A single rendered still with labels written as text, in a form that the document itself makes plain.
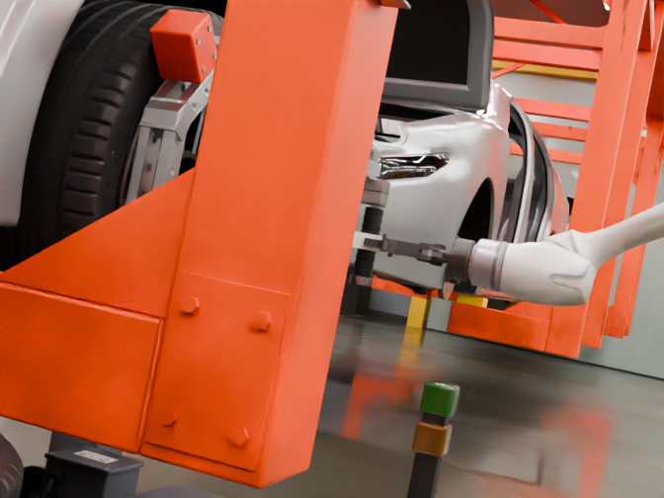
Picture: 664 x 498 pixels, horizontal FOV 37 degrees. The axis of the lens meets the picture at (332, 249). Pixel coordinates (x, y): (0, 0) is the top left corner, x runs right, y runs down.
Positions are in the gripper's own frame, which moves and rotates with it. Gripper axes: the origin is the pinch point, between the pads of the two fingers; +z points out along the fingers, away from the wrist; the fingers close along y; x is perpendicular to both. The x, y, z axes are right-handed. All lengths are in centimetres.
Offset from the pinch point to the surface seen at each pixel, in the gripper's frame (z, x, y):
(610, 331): -4, -28, 957
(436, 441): -31, -24, -57
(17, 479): 6, -33, -89
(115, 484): 16, -42, -50
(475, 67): 55, 102, 312
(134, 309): 4, -14, -74
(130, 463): 16, -40, -46
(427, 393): -28, -18, -57
